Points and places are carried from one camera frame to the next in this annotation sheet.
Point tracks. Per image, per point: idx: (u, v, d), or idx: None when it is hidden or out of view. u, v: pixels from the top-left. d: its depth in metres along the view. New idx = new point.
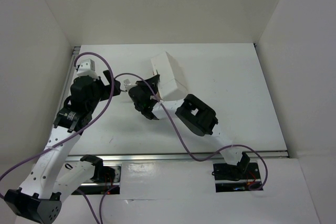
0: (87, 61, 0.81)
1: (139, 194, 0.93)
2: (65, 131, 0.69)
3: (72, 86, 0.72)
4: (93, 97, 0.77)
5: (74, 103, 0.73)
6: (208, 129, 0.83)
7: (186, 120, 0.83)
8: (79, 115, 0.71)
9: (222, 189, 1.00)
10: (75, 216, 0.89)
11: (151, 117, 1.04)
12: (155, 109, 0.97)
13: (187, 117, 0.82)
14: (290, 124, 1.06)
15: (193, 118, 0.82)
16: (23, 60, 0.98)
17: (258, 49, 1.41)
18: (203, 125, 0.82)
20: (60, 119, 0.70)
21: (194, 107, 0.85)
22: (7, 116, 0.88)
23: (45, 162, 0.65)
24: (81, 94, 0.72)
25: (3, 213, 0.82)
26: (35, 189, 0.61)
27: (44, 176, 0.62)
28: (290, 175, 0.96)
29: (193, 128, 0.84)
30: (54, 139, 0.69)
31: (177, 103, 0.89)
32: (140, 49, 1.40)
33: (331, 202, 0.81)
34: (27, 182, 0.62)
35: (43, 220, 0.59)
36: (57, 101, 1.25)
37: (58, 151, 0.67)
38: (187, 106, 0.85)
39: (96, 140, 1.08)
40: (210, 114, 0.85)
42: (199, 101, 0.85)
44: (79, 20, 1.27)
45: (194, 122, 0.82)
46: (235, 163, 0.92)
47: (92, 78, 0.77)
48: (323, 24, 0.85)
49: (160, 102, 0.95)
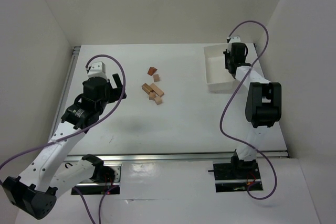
0: (99, 63, 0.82)
1: (140, 194, 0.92)
2: (71, 127, 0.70)
3: (85, 85, 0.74)
4: (104, 98, 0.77)
5: (85, 100, 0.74)
6: (255, 119, 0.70)
7: (250, 95, 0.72)
8: (86, 113, 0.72)
9: (223, 189, 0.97)
10: (74, 218, 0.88)
11: (231, 73, 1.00)
12: (240, 68, 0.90)
13: (253, 94, 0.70)
14: (290, 124, 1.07)
15: (257, 99, 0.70)
16: (23, 59, 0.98)
17: (258, 49, 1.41)
18: (255, 111, 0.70)
20: (67, 115, 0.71)
21: (270, 97, 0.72)
22: (7, 116, 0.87)
23: (48, 156, 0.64)
24: (93, 93, 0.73)
25: (3, 214, 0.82)
26: (32, 180, 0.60)
27: (43, 168, 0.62)
28: (290, 175, 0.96)
29: (249, 106, 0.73)
30: (59, 133, 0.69)
31: (260, 81, 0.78)
32: (140, 49, 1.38)
33: (330, 202, 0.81)
34: (27, 172, 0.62)
35: (36, 213, 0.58)
36: (57, 101, 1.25)
37: (61, 146, 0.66)
38: (265, 89, 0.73)
39: (97, 140, 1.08)
40: (274, 115, 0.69)
42: (279, 96, 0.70)
44: (80, 20, 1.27)
45: (254, 103, 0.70)
46: (240, 157, 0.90)
47: (104, 80, 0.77)
48: (322, 24, 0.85)
49: (250, 68, 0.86)
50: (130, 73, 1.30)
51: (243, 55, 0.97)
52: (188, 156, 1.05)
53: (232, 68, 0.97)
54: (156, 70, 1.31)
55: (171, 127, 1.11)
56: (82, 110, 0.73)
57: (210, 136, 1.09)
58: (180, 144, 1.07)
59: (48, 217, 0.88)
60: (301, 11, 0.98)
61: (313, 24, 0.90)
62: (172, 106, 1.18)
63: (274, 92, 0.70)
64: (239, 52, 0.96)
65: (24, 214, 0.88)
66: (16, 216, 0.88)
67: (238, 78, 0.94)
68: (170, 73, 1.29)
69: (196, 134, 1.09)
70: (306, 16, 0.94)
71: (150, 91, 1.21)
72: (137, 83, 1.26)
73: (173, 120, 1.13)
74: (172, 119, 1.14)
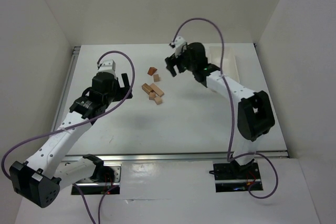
0: (110, 61, 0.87)
1: (139, 194, 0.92)
2: (79, 116, 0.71)
3: (94, 78, 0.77)
4: (111, 93, 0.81)
5: (93, 93, 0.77)
6: (255, 136, 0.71)
7: (242, 113, 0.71)
8: (94, 105, 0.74)
9: (223, 189, 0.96)
10: (74, 218, 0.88)
11: (200, 81, 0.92)
12: (211, 77, 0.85)
13: (246, 112, 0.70)
14: (290, 124, 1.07)
15: (251, 116, 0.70)
16: (23, 58, 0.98)
17: (258, 49, 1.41)
18: (254, 129, 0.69)
20: (76, 106, 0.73)
21: (259, 107, 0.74)
22: (7, 115, 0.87)
23: (56, 142, 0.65)
24: (101, 86, 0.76)
25: (3, 215, 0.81)
26: (40, 164, 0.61)
27: (51, 155, 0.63)
28: (290, 176, 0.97)
29: (243, 124, 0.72)
30: (67, 121, 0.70)
31: (243, 93, 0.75)
32: (139, 48, 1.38)
33: (330, 202, 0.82)
34: (34, 157, 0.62)
35: (41, 199, 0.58)
36: (57, 101, 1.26)
37: (69, 133, 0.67)
38: (252, 100, 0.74)
39: (96, 140, 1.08)
40: (269, 125, 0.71)
42: (268, 105, 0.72)
44: (80, 19, 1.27)
45: (249, 120, 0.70)
46: (240, 163, 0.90)
47: (112, 75, 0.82)
48: (322, 24, 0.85)
49: (222, 77, 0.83)
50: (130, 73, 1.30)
51: (205, 59, 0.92)
52: (188, 156, 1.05)
53: (199, 74, 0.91)
54: (156, 70, 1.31)
55: (171, 128, 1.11)
56: (90, 102, 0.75)
57: (210, 136, 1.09)
58: (180, 144, 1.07)
59: (47, 218, 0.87)
60: (301, 11, 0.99)
61: (313, 24, 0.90)
62: (172, 106, 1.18)
63: (262, 102, 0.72)
64: (199, 56, 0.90)
65: (24, 215, 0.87)
66: (16, 216, 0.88)
67: (210, 87, 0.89)
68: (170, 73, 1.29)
69: (196, 135, 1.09)
70: (307, 16, 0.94)
71: (150, 91, 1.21)
72: (136, 83, 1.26)
73: (172, 121, 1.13)
74: (172, 119, 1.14)
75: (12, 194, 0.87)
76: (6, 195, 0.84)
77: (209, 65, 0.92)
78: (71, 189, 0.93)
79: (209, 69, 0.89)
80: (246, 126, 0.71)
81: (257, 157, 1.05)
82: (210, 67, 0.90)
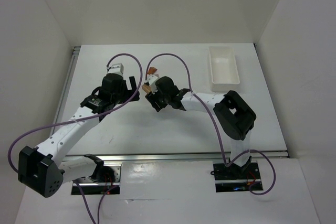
0: (119, 65, 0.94)
1: (140, 194, 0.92)
2: (90, 111, 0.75)
3: (104, 78, 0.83)
4: (118, 94, 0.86)
5: (102, 92, 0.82)
6: (244, 134, 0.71)
7: (222, 118, 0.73)
8: (103, 103, 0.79)
9: (223, 189, 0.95)
10: (74, 218, 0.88)
11: (177, 107, 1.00)
12: (185, 99, 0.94)
13: (223, 114, 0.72)
14: (290, 124, 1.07)
15: (231, 117, 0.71)
16: (23, 58, 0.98)
17: (258, 49, 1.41)
18: (239, 126, 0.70)
20: (86, 103, 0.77)
21: (235, 105, 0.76)
22: (7, 115, 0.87)
23: (66, 131, 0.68)
24: (111, 85, 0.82)
25: (2, 214, 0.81)
26: (50, 150, 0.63)
27: (61, 142, 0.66)
28: (290, 176, 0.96)
29: (229, 128, 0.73)
30: (78, 115, 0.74)
31: (214, 99, 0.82)
32: (139, 48, 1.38)
33: (330, 202, 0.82)
34: (44, 144, 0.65)
35: (45, 187, 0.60)
36: (57, 101, 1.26)
37: (79, 125, 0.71)
38: (226, 103, 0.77)
39: (96, 140, 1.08)
40: (251, 118, 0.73)
42: (240, 100, 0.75)
44: (80, 20, 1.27)
45: (231, 121, 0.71)
46: (240, 164, 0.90)
47: (121, 76, 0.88)
48: (322, 24, 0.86)
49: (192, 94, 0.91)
50: (129, 72, 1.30)
51: (174, 87, 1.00)
52: (188, 156, 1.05)
53: (174, 103, 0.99)
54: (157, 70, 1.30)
55: (171, 128, 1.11)
56: (99, 100, 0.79)
57: (210, 136, 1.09)
58: (180, 144, 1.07)
59: (46, 218, 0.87)
60: (301, 11, 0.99)
61: (313, 24, 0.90)
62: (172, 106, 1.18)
63: (234, 99, 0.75)
64: (168, 86, 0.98)
65: (23, 215, 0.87)
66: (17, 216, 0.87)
67: (189, 107, 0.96)
68: (170, 73, 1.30)
69: (196, 135, 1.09)
70: (306, 15, 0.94)
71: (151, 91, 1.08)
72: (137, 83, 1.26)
73: (172, 121, 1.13)
74: (172, 119, 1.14)
75: (12, 194, 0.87)
76: (6, 194, 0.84)
77: (180, 91, 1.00)
78: (71, 189, 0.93)
79: (180, 95, 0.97)
80: (231, 128, 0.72)
81: (257, 157, 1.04)
82: (181, 92, 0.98)
